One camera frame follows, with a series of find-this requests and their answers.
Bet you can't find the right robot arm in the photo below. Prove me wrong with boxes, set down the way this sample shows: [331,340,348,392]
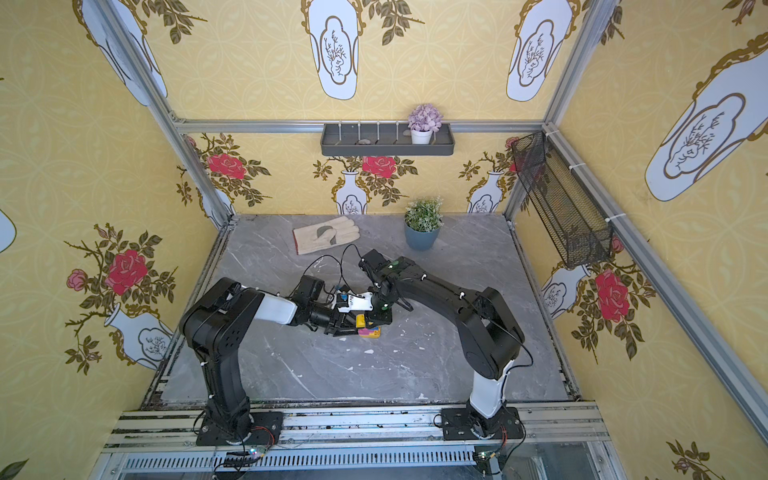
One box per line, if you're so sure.
[359,249,525,420]

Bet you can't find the left camera cable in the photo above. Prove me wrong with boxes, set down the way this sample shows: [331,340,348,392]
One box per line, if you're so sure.
[290,254,346,298]

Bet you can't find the camera cable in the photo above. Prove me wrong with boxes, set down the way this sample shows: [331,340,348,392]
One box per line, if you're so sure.
[339,242,364,289]
[290,254,346,298]

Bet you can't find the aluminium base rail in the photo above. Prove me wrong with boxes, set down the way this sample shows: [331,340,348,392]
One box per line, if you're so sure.
[91,402,625,479]

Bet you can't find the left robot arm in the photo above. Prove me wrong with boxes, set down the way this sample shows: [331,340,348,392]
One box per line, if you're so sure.
[180,275,365,447]

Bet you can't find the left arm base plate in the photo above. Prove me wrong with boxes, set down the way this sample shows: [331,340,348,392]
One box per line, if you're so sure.
[196,411,284,447]

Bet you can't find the grey wall shelf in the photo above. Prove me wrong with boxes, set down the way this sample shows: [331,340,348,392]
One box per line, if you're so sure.
[320,121,456,157]

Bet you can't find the black wire basket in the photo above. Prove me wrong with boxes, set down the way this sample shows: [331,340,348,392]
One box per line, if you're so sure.
[510,132,614,268]

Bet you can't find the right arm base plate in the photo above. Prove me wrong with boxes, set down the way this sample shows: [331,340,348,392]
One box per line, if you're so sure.
[438,405,524,441]

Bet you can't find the purple flower white pot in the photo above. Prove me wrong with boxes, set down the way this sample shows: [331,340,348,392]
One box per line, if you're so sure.
[408,103,443,145]

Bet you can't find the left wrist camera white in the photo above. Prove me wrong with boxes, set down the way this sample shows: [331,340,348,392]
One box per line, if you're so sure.
[333,291,373,313]

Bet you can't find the right camera cable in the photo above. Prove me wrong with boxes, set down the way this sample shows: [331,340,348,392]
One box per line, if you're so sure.
[339,242,364,289]

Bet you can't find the green plant blue pot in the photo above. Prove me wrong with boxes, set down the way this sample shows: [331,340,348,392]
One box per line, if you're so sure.
[404,197,443,251]

